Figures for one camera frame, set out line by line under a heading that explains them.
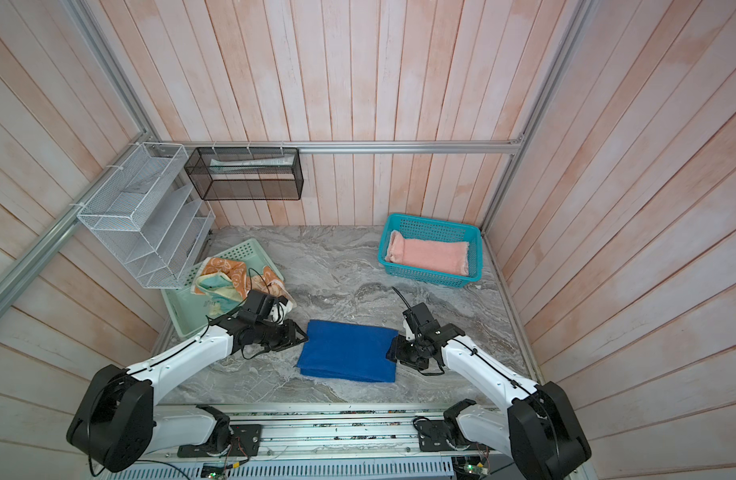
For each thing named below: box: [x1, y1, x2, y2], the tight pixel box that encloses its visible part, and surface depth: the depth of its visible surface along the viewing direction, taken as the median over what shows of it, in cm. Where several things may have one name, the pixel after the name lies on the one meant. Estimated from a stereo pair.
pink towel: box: [385, 230, 469, 276], surface depth 111 cm
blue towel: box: [295, 319, 399, 383], surface depth 87 cm
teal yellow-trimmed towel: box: [195, 272, 246, 316], surface depth 97 cm
